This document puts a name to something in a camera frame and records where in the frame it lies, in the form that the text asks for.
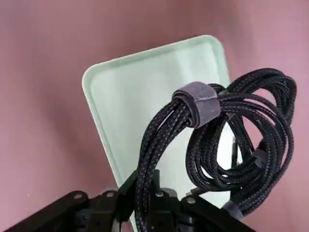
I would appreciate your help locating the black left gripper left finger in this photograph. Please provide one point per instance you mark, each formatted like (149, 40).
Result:
(72, 212)

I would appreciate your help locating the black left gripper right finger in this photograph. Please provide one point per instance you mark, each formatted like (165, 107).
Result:
(193, 217)

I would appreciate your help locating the pale green flat tray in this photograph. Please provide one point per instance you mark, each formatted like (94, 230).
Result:
(135, 96)

